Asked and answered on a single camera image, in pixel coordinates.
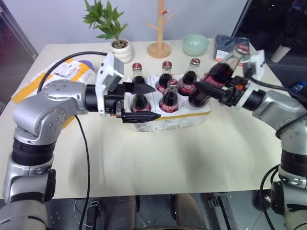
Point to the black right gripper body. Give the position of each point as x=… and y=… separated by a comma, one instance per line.
x=232, y=93

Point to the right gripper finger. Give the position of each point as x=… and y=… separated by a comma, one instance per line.
x=211, y=91

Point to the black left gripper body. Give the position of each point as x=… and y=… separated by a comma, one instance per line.
x=114, y=101

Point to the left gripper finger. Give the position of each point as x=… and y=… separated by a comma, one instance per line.
x=140, y=117
x=140, y=88

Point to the glass cola bottle red cap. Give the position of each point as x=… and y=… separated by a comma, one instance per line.
x=140, y=104
x=169, y=100
x=165, y=79
x=219, y=73
x=137, y=73
x=188, y=82

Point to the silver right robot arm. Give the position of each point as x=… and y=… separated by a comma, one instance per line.
x=275, y=103

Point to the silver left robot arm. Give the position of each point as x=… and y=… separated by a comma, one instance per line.
x=48, y=107

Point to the white foam crate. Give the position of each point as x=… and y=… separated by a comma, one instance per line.
x=170, y=122

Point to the green plant in white pot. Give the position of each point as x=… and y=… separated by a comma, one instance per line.
x=120, y=51

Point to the wooden mug tree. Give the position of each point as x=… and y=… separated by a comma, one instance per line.
x=158, y=48

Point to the blue snack packet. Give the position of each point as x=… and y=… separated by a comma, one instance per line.
x=223, y=45

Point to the pale green bowl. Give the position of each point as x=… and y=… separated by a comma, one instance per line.
x=194, y=45

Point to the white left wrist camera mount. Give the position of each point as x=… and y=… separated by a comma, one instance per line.
x=108, y=69

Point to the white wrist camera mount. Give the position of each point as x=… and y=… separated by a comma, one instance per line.
x=108, y=69
x=257, y=62

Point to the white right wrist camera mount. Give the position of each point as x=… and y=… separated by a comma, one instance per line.
x=257, y=62

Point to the black metal bracket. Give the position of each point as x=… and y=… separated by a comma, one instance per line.
x=219, y=210
x=93, y=212

